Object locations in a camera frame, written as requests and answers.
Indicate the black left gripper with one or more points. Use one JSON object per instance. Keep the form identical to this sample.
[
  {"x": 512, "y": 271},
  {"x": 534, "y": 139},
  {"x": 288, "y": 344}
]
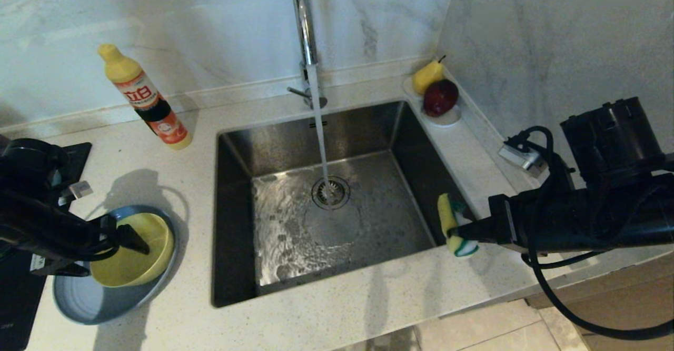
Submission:
[{"x": 52, "y": 235}]

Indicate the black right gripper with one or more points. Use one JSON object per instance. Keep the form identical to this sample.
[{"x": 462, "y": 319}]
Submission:
[{"x": 553, "y": 219}]

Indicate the yellow bowl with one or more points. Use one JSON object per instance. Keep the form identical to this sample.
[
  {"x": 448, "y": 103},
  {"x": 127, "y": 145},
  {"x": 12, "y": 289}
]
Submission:
[{"x": 147, "y": 261}]

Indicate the green and yellow sponge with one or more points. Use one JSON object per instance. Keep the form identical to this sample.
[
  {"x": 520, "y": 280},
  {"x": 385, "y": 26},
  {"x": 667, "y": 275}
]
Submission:
[{"x": 447, "y": 217}]

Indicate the yellow dish soap bottle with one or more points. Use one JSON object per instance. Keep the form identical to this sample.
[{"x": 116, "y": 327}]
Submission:
[{"x": 150, "y": 103}]

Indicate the metal sink drain strainer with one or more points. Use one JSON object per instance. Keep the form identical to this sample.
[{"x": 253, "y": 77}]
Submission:
[{"x": 339, "y": 193}]

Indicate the stainless steel sink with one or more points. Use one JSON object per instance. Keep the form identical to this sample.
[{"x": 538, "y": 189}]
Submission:
[{"x": 368, "y": 130}]

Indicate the grey-blue plate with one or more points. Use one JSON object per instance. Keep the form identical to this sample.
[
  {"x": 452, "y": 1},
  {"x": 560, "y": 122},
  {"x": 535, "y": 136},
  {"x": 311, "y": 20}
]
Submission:
[{"x": 105, "y": 303}]

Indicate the dark red apple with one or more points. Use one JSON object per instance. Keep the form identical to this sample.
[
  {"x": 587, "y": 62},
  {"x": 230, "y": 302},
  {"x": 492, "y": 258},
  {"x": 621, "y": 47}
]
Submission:
[{"x": 440, "y": 97}]

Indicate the black induction cooktop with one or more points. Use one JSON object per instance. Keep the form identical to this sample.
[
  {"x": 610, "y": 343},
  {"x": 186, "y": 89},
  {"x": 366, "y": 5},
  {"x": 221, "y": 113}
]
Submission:
[{"x": 16, "y": 314}]

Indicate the yellow pear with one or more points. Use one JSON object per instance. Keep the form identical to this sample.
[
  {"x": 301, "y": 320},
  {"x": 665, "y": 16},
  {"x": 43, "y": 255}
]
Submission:
[{"x": 426, "y": 76}]

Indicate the light wood cabinet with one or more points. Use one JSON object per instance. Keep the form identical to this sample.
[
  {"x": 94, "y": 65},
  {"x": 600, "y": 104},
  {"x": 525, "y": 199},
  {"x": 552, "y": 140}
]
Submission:
[{"x": 632, "y": 298}]

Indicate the running water stream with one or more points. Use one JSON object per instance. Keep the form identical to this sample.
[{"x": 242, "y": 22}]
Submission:
[{"x": 318, "y": 130}]

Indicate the chrome kitchen faucet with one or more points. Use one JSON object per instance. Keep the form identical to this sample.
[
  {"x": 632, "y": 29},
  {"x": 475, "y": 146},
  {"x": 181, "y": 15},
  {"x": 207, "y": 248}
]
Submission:
[{"x": 305, "y": 24}]

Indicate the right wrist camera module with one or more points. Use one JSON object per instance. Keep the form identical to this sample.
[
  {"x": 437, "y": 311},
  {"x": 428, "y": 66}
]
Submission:
[{"x": 521, "y": 153}]

